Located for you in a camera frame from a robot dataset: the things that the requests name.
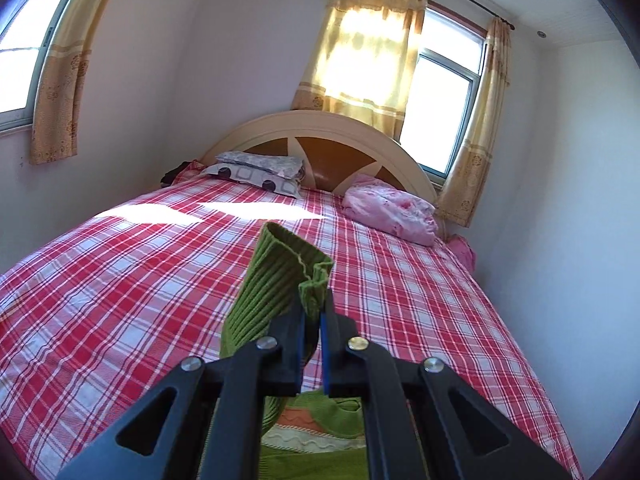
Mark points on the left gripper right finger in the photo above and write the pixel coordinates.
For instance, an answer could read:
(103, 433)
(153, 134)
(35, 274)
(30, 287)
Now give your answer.
(421, 419)

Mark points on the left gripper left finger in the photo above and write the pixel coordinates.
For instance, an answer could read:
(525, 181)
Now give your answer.
(202, 420)

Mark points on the green orange striped knit sweater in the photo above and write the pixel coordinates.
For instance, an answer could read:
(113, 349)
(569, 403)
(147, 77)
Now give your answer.
(310, 436)

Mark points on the red white plaid bed sheet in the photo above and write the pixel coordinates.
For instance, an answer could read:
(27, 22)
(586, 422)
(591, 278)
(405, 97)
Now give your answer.
(96, 317)

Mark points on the pink cloth beside bed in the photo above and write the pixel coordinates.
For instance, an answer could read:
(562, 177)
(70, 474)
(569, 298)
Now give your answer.
(463, 251)

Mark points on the yellow curtain centre window right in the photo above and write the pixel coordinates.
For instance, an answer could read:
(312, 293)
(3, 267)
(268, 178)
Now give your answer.
(465, 183)

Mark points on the pink floral pillow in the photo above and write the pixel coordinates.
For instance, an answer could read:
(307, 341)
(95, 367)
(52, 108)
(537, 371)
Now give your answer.
(378, 205)

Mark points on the dark cloth beside bed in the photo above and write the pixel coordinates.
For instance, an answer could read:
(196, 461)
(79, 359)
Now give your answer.
(170, 176)

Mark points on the white bus print pillow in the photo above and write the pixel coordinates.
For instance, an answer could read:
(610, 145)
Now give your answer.
(259, 178)

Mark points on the grey patterned pillow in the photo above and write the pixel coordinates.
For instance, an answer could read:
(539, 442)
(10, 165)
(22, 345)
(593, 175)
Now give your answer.
(288, 167)

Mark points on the cream arched wooden headboard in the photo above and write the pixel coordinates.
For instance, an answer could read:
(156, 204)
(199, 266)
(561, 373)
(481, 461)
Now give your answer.
(334, 150)

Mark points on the yellow curtain side window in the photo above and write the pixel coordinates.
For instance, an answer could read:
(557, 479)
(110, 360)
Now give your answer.
(61, 82)

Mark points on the yellow curtain centre window left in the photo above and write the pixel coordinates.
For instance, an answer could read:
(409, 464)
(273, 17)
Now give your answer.
(363, 62)

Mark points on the side window aluminium frame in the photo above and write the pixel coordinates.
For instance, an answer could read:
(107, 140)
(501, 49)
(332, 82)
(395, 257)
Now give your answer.
(24, 45)

